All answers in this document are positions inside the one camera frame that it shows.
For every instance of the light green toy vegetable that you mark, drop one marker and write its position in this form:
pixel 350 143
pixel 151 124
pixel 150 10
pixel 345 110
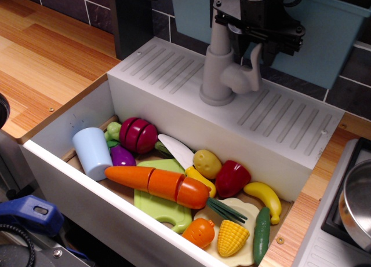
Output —
pixel 112 134

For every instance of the light blue plastic cup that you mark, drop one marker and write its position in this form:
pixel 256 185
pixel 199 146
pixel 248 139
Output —
pixel 92 151

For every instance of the green toy cutting board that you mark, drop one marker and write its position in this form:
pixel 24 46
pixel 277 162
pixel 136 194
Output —
pixel 162 210

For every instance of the teal plastic bin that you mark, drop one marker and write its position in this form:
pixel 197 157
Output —
pixel 332 27

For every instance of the black toy stove top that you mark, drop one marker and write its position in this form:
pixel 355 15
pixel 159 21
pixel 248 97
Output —
pixel 332 223

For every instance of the black camera lens edge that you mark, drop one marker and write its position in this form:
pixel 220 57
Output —
pixel 4 110

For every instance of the yellow toy corn cob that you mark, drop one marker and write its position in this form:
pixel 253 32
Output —
pixel 231 238

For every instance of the grey toy faucet column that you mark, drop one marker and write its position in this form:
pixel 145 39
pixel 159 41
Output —
pixel 218 58

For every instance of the dark grey vertical post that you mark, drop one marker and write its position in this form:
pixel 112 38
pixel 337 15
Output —
pixel 131 24

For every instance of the yellow toy potato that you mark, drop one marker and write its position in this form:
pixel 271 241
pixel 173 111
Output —
pixel 207 163

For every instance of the white toy sink unit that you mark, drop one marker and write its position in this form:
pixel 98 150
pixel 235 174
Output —
pixel 277 134

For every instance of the green toy cucumber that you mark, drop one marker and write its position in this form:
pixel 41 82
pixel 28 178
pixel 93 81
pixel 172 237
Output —
pixel 261 235

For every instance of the purple toy eggplant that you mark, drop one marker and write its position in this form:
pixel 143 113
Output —
pixel 121 157

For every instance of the blue clamp handle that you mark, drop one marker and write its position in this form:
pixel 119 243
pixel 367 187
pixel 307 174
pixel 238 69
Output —
pixel 33 214

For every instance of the cream toy plate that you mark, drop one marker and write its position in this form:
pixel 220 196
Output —
pixel 244 257

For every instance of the large orange toy carrot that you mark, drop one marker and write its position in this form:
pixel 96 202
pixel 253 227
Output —
pixel 173 186

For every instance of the silver metal pot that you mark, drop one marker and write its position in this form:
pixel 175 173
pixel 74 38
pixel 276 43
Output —
pixel 354 204

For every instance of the yellow toy banana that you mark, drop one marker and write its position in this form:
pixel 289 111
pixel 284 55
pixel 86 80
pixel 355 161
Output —
pixel 267 195

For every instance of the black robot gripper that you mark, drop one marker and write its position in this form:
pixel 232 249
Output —
pixel 261 21

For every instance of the red toy bell pepper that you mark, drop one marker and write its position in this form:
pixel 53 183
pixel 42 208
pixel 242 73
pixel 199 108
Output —
pixel 231 179

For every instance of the purple sliced toy onion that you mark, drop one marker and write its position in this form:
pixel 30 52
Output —
pixel 138 135

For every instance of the small orange toy fruit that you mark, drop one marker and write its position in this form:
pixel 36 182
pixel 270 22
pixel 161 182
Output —
pixel 200 232

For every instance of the white toy knife yellow handle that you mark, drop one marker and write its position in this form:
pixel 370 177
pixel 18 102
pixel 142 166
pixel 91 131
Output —
pixel 184 156

